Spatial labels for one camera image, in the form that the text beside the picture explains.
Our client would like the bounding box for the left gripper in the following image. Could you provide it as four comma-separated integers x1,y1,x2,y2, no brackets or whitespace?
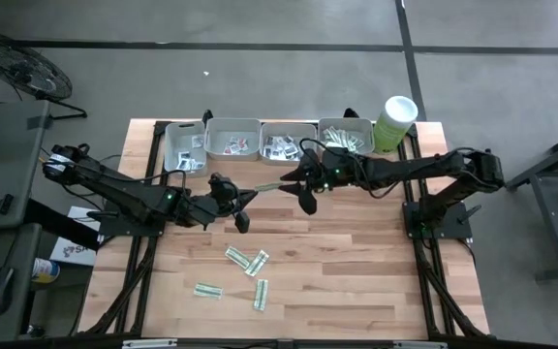
206,173,260,235

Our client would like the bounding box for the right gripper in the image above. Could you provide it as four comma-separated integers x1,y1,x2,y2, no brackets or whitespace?
278,147,357,217

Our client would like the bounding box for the light grey plastic bin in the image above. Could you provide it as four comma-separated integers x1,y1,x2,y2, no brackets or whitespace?
317,117,376,157
164,119,208,178
203,117,263,163
259,121,319,167

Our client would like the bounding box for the green disinfectant wipes canister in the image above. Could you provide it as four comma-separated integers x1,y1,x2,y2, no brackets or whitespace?
373,95,420,156

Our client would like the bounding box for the black table edge bar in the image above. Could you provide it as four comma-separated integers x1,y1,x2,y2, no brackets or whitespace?
0,333,558,349

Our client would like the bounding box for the black clamp lever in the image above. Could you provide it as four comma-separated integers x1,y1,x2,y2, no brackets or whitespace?
456,204,482,225

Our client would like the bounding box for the white printed cardboard box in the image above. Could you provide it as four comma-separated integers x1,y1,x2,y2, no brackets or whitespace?
48,206,102,267

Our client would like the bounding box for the white yellow can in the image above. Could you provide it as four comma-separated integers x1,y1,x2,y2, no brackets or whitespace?
31,257,61,285

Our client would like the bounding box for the grey desk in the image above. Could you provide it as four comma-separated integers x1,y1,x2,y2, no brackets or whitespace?
0,99,51,340

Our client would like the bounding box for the black floor fan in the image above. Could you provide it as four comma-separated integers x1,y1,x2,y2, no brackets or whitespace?
0,29,89,121

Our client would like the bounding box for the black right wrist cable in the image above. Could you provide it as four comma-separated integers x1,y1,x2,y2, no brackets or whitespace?
298,137,344,162

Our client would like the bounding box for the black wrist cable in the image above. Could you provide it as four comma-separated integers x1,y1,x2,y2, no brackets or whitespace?
298,137,344,162
60,154,242,217

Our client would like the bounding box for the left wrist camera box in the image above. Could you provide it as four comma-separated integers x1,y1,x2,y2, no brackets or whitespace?
180,193,212,229

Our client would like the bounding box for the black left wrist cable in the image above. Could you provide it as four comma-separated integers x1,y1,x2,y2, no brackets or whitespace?
60,154,242,217

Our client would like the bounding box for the black aluminium frame rail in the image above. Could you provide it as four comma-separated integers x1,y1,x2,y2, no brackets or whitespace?
397,143,443,338
113,120,170,336
131,236,162,336
410,143,458,338

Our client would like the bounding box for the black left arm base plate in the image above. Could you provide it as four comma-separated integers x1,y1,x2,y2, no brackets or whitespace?
98,201,169,238

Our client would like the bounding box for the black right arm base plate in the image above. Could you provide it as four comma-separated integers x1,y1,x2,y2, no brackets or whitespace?
402,201,474,240

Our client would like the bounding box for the black aluminium frame brace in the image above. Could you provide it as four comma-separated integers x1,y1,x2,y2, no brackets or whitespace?
82,251,157,336
418,254,487,338

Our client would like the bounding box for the grey metal bracket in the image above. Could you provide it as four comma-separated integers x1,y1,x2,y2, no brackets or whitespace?
392,340,450,349
121,337,178,349

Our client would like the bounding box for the black cable sleeve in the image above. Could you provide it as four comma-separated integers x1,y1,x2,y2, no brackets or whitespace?
25,197,102,252

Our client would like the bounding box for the grey metal cart frame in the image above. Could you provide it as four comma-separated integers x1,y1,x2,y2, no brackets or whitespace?
503,123,558,283

